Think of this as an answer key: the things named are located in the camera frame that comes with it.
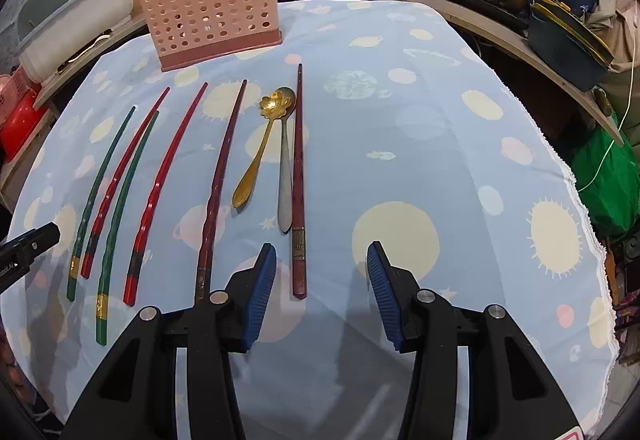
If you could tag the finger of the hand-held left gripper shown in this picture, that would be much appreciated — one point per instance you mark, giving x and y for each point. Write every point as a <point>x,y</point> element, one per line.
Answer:
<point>37,240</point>

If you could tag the red plastic basket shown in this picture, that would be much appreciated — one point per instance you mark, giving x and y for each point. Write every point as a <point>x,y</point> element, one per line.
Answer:
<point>20,125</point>

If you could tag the red chopstick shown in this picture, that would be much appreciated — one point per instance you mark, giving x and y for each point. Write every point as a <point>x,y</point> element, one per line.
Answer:
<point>120,180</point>
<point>162,190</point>

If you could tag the pink plastic basket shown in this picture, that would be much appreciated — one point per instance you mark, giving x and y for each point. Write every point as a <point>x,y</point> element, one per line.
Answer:
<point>12,87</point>

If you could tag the green plastic bag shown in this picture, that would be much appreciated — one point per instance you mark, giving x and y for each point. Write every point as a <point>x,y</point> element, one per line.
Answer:
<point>607,180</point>

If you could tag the stack of teal yellow bowls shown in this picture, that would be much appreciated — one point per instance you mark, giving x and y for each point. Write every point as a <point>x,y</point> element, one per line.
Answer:
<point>565,45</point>

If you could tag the black induction cooktop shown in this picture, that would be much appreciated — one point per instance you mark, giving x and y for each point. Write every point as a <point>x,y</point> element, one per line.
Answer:
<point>480,7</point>

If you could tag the blue printed tablecloth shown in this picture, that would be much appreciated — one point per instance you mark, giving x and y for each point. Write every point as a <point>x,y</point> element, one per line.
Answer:
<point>400,145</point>

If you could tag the gold flower spoon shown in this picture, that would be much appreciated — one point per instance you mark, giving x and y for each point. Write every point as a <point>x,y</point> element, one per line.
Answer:
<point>252,170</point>

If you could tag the grey wooden table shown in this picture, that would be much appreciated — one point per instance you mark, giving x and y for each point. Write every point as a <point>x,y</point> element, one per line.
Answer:
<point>60,80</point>

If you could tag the green chopstick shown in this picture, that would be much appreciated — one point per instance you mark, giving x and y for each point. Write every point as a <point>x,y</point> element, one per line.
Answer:
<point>122,220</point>
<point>97,190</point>

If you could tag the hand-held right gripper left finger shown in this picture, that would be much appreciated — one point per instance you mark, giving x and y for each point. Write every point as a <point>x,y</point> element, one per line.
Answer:
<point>262,290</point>

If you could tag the maroon chopstick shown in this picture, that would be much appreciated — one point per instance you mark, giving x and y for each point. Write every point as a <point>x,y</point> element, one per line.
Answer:
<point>299,180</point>
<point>220,180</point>

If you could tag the white dish box grey-blue lid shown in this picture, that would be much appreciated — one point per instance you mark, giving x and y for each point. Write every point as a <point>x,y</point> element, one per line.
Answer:
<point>75,5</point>

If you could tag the pink perforated utensil basket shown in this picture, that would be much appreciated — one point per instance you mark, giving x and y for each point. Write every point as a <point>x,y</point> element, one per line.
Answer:
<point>210,15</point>

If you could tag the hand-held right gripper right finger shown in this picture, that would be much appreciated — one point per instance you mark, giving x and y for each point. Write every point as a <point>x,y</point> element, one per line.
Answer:
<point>382,290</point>

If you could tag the silver spoon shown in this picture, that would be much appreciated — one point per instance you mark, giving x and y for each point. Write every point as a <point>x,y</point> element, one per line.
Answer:
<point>284,180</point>

